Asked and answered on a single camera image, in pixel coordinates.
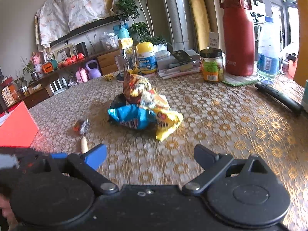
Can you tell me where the white red cardboard box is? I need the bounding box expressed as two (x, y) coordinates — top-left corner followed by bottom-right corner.
(0, 101), (39, 148)

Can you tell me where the white floor air conditioner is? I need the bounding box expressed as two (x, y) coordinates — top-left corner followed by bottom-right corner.
(163, 0), (196, 51)

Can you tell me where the small brown snack packet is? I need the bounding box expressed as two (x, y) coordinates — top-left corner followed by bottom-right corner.
(73, 119), (90, 135)

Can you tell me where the wooden tv cabinet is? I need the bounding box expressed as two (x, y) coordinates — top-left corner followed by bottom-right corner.
(1, 49), (120, 113)

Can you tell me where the orange retro radio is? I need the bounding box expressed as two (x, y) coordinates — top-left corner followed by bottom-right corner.
(43, 60), (58, 74)

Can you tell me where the white router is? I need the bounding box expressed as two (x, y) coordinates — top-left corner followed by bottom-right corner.
(49, 77), (68, 95)

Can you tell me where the teal spray bottle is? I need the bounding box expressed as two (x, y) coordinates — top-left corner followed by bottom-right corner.
(113, 23), (130, 39)

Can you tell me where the green potted tree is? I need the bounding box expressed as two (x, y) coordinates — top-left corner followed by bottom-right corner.
(115, 0), (168, 52)

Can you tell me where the pink small backpack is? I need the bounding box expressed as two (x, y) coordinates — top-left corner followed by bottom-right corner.
(75, 67), (89, 84)

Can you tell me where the drinking glass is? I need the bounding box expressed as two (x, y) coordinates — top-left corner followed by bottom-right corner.
(115, 46), (136, 82)

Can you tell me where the black cylinder speaker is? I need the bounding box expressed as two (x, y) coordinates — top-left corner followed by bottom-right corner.
(76, 42), (89, 57)

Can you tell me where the yellow curtain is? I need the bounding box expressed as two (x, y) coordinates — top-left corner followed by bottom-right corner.
(189, 0), (225, 51)

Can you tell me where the floral cloth tv cover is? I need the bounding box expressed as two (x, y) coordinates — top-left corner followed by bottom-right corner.
(34, 0), (116, 53)

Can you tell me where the glass jar black lid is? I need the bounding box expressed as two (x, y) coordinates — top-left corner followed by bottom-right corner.
(199, 48), (224, 83)

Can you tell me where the purple kettlebell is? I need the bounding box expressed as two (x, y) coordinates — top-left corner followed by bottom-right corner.
(85, 59), (102, 80)

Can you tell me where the clear plastic water bottle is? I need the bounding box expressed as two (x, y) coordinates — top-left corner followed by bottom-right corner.
(257, 16), (280, 85)

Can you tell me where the orange yellow snack bag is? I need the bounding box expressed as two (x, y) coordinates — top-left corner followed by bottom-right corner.
(123, 71), (155, 104)

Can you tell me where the framed photo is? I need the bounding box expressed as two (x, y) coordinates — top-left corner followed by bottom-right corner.
(54, 44), (74, 64)

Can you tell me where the person left hand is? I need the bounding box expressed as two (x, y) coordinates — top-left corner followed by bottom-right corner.
(0, 194), (18, 230)

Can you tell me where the blue snack bag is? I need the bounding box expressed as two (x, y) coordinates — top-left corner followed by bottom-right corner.
(108, 104), (157, 130)

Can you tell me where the yellow lid vitamin bottle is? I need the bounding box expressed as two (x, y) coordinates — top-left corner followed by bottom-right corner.
(136, 42), (157, 74)

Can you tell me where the pink plush toy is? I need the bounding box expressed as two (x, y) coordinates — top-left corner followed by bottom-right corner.
(30, 52), (44, 76)

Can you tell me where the red water bottle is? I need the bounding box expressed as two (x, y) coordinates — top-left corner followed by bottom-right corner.
(219, 0), (255, 77)

